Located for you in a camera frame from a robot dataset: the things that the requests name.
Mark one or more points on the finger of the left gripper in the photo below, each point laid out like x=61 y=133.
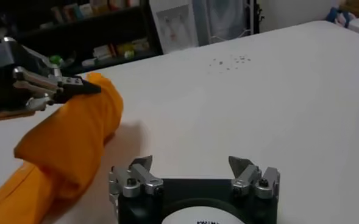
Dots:
x=39 y=103
x=75 y=86

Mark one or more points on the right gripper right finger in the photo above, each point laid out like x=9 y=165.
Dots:
x=252 y=179

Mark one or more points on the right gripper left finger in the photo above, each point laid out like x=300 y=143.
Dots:
x=136 y=179

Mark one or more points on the orange t-shirt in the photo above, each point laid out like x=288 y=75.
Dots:
x=69 y=146

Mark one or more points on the black shelving unit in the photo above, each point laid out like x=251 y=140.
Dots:
x=106 y=27

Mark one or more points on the white work table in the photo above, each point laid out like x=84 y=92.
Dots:
x=228 y=106

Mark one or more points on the white water dispenser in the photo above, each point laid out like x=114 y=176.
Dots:
x=173 y=27

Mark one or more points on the blue water jug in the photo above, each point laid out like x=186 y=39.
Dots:
x=225 y=18

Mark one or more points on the black slim stand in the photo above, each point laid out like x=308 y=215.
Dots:
x=259 y=15

